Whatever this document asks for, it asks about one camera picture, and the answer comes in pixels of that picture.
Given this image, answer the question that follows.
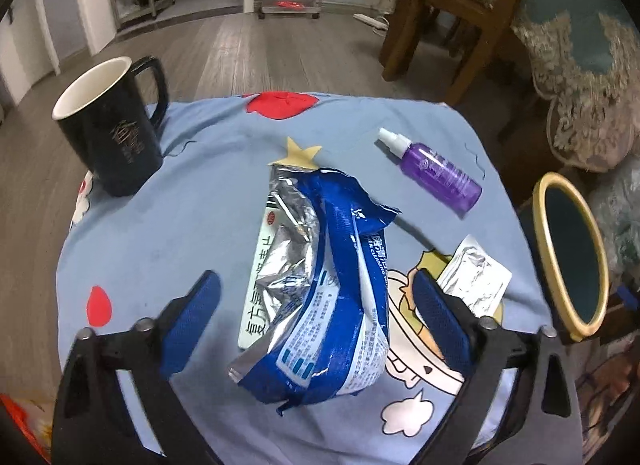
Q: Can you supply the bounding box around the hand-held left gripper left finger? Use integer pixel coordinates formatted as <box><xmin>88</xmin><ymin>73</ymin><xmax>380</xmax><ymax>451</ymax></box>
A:
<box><xmin>50</xmin><ymin>270</ymin><xmax>223</xmax><ymax>465</ymax></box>

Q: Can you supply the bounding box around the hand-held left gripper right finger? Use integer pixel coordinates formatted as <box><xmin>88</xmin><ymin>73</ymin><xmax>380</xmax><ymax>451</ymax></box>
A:
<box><xmin>409</xmin><ymin>269</ymin><xmax>586</xmax><ymax>465</ymax></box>

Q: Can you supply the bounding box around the blue foil packet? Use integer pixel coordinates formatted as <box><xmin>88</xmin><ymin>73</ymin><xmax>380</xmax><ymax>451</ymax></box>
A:
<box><xmin>227</xmin><ymin>165</ymin><xmax>402</xmax><ymax>416</ymax></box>

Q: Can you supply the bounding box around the yellow-rimmed teal trash bin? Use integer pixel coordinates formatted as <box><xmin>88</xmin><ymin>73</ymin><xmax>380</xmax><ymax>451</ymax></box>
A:
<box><xmin>531</xmin><ymin>171</ymin><xmax>611</xmax><ymax>343</ymax></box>

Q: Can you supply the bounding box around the silver foil sachet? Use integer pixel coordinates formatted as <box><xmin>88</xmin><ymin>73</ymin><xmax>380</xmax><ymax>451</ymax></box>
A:
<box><xmin>437</xmin><ymin>234</ymin><xmax>513</xmax><ymax>318</ymax></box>

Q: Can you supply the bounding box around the white medicine box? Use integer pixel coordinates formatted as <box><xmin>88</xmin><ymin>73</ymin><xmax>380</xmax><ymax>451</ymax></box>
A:
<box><xmin>237</xmin><ymin>200</ymin><xmax>301</xmax><ymax>351</ymax></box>

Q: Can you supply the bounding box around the blue printed cloth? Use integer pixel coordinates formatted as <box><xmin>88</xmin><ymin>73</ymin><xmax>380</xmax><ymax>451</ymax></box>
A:
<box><xmin>52</xmin><ymin>91</ymin><xmax>556</xmax><ymax>461</ymax></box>

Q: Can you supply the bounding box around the purple spray bottle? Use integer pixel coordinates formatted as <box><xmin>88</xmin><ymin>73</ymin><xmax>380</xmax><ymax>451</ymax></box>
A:
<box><xmin>377</xmin><ymin>127</ymin><xmax>483</xmax><ymax>218</ymax></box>

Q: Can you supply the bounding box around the black mug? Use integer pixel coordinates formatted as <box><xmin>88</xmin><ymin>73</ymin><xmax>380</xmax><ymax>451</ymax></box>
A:
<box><xmin>52</xmin><ymin>56</ymin><xmax>170</xmax><ymax>197</ymax></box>

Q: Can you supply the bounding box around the orange plastic bag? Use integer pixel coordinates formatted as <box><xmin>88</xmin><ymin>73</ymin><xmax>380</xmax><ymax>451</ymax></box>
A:
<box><xmin>0</xmin><ymin>392</ymin><xmax>53</xmax><ymax>465</ymax></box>

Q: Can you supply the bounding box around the large lace cushion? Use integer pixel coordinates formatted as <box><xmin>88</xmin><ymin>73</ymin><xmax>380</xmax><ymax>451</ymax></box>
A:
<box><xmin>511</xmin><ymin>0</ymin><xmax>640</xmax><ymax>173</ymax></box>

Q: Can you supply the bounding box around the white power strip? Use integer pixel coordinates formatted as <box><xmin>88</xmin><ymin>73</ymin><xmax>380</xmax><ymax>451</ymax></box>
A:
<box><xmin>353</xmin><ymin>12</ymin><xmax>391</xmax><ymax>30</ymax></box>

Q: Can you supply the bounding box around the wooden chair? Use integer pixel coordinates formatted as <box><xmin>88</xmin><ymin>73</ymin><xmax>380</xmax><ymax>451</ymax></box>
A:
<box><xmin>381</xmin><ymin>0</ymin><xmax>537</xmax><ymax>106</ymax></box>

